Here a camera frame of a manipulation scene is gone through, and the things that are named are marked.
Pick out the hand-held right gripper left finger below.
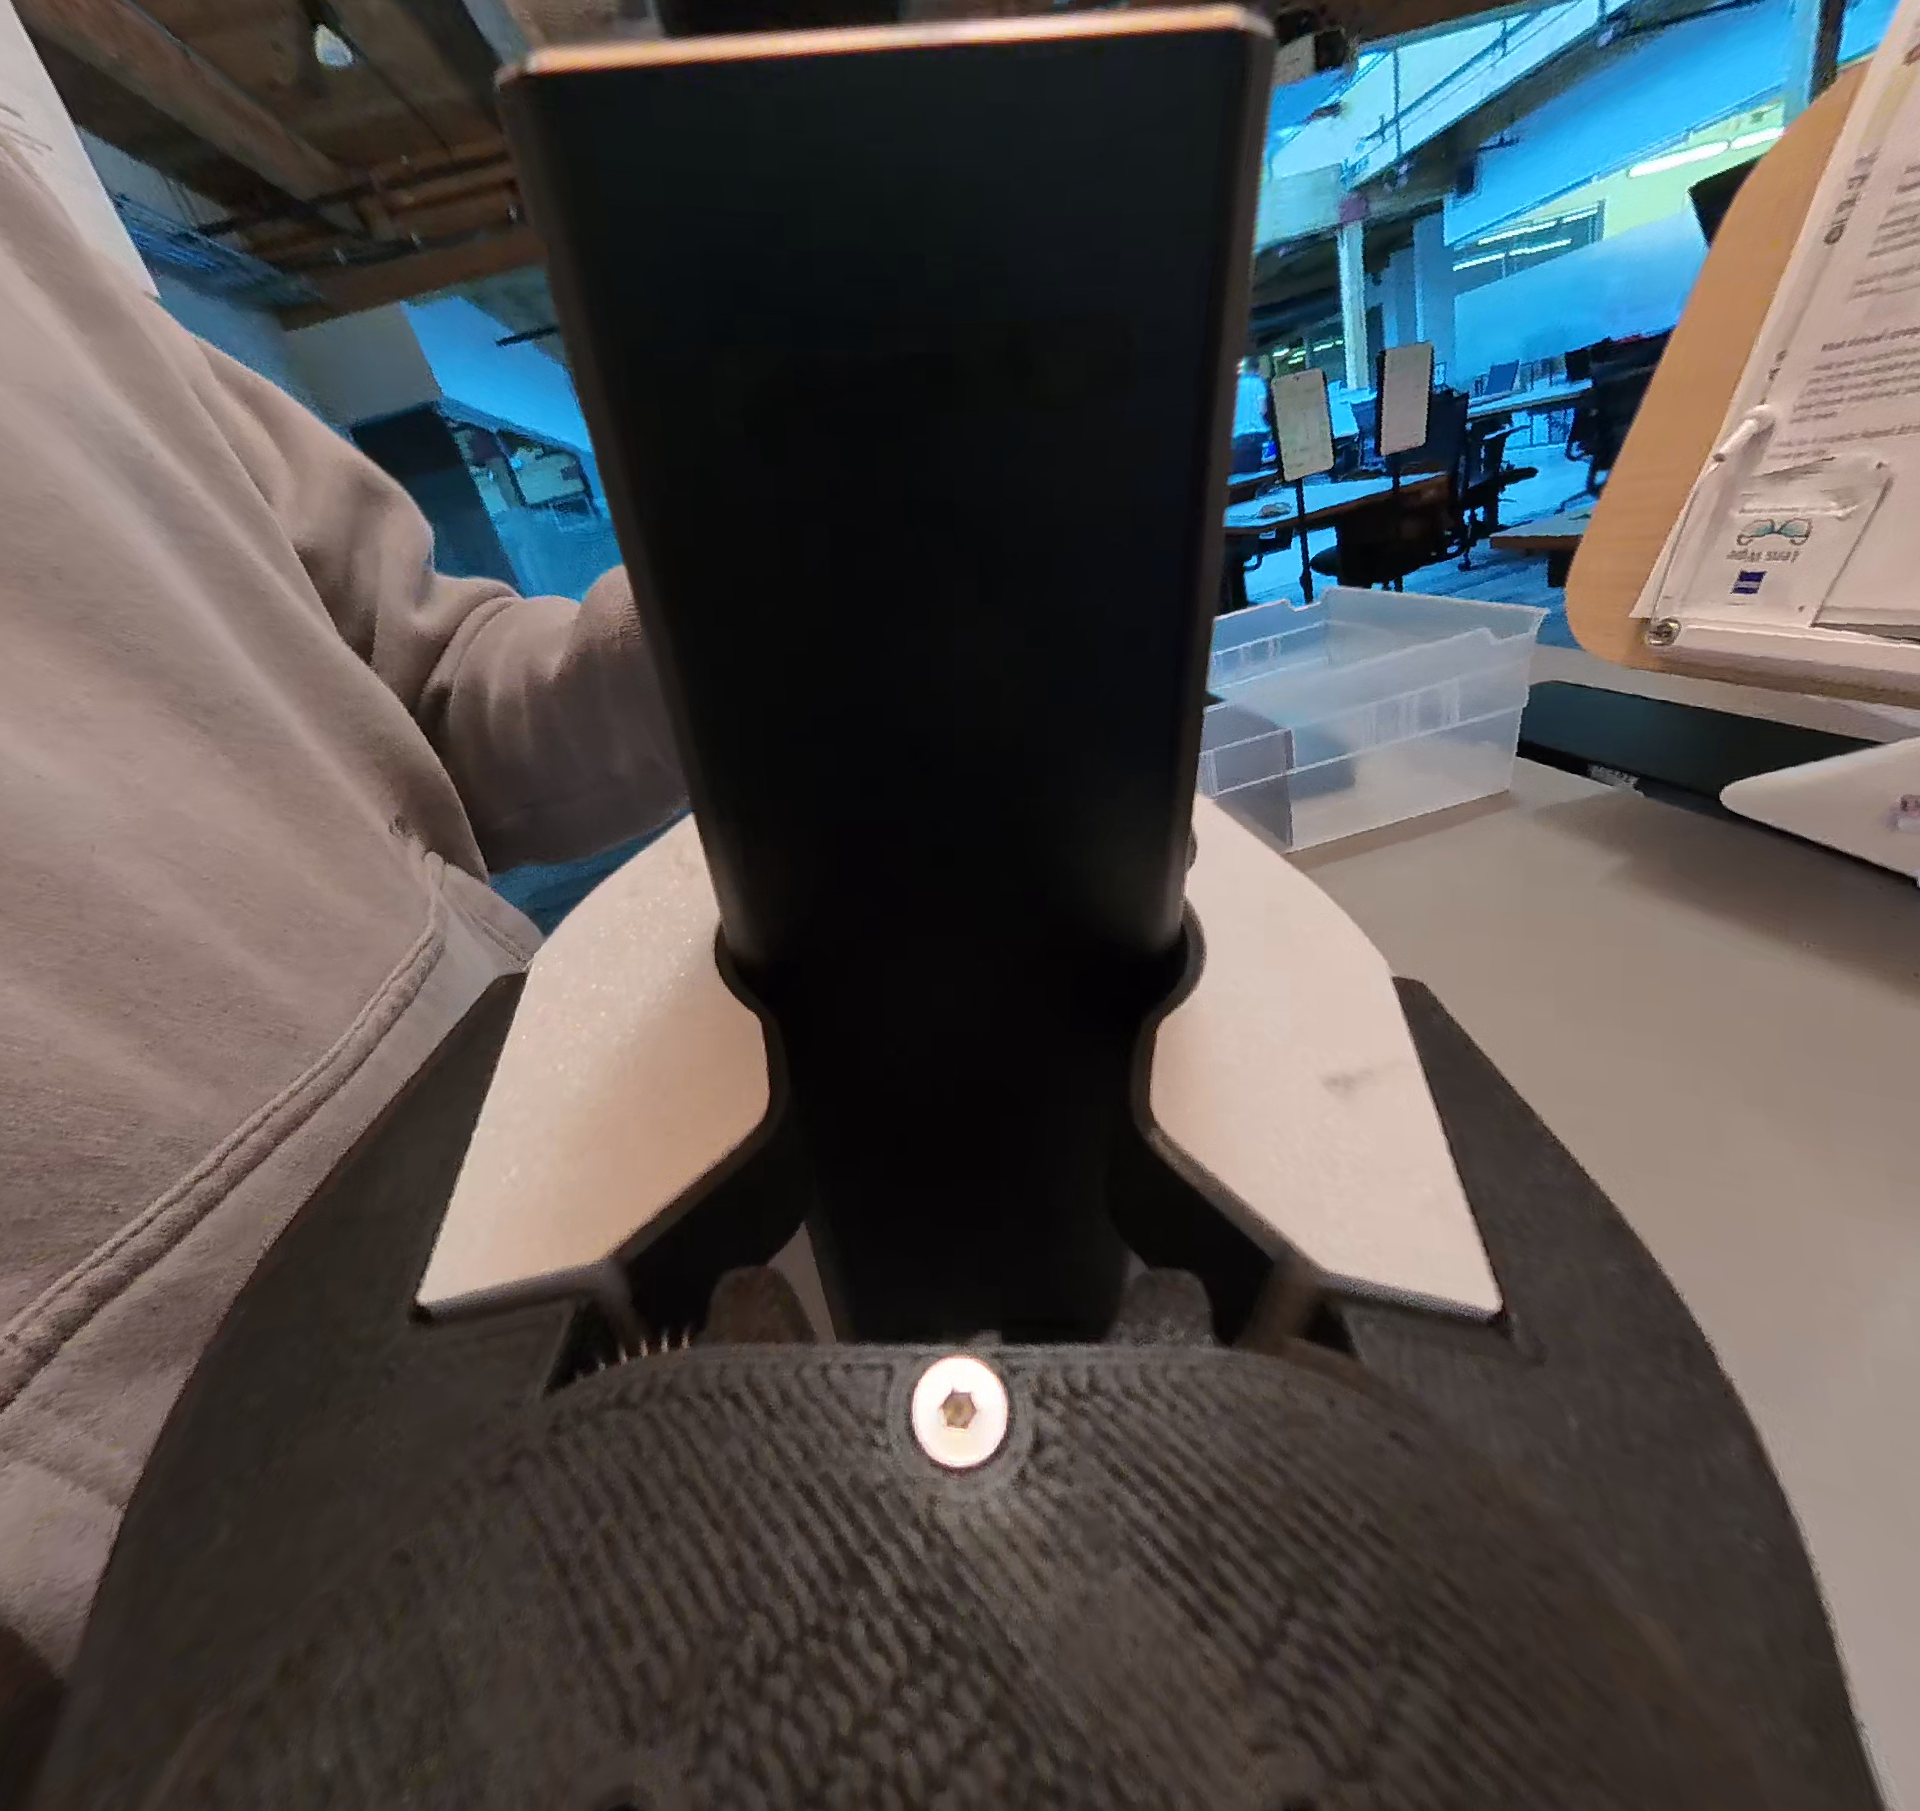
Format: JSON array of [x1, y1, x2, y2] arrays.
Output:
[[414, 814, 794, 1339]]

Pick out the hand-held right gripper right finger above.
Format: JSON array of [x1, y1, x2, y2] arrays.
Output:
[[1129, 796, 1504, 1352]]

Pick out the person's left forearm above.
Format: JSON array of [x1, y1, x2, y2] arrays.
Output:
[[321, 340, 692, 873]]

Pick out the clear plastic bin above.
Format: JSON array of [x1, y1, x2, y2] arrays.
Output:
[[1199, 583, 1550, 854]]

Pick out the black flat panel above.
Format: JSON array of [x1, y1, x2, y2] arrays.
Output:
[[1518, 640, 1786, 802]]

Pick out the person's grey sweatshirt torso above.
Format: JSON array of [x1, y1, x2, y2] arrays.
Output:
[[0, 0, 544, 1678]]

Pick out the white stand base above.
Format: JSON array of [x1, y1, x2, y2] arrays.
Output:
[[1719, 739, 1920, 883]]

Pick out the white metal document ledge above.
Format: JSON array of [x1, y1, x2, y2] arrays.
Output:
[[1643, 610, 1920, 710]]

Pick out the wooden document stand board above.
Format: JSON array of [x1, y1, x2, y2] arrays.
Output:
[[1564, 63, 1920, 675]]

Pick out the small white wipe packet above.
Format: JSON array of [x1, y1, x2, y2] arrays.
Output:
[[1686, 453, 1893, 615]]

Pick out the printed paper sheets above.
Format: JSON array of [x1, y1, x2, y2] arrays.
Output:
[[1633, 0, 1920, 633]]

